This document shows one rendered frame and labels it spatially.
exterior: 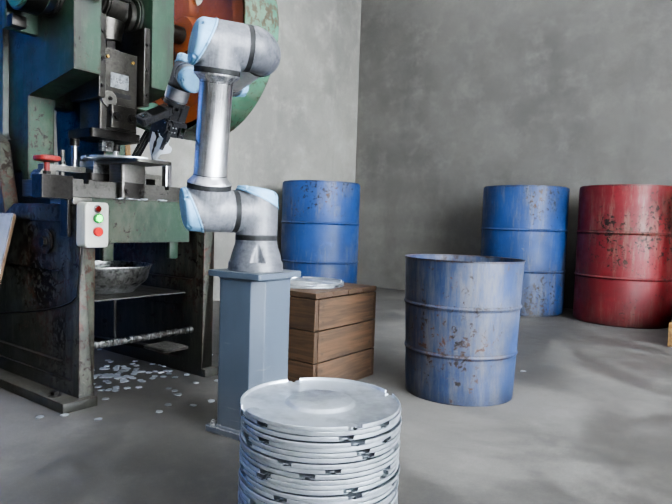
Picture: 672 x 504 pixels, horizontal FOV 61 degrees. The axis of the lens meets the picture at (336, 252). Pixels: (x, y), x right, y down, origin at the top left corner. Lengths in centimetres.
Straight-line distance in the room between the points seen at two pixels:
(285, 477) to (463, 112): 429
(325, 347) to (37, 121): 131
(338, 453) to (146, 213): 133
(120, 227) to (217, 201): 58
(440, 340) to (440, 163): 323
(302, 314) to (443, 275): 49
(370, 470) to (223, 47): 102
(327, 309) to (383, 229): 334
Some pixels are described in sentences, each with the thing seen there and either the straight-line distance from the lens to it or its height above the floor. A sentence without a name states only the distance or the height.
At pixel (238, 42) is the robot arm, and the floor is 102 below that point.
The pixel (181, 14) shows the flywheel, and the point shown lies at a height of 143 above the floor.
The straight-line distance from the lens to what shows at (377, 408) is 106.
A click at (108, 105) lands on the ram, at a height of 97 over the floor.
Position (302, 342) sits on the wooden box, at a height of 18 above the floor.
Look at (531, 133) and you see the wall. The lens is 478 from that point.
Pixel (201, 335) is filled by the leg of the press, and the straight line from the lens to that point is 220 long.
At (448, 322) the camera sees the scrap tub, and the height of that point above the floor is 28.
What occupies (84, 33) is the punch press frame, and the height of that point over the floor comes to 118.
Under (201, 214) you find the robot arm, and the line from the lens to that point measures 151.
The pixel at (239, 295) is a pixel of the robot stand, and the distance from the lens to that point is 155.
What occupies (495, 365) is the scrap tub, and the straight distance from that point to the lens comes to 199.
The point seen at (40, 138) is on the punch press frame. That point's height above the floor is 86.
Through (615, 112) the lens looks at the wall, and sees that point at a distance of 465.
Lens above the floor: 59
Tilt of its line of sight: 3 degrees down
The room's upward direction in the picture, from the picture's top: 2 degrees clockwise
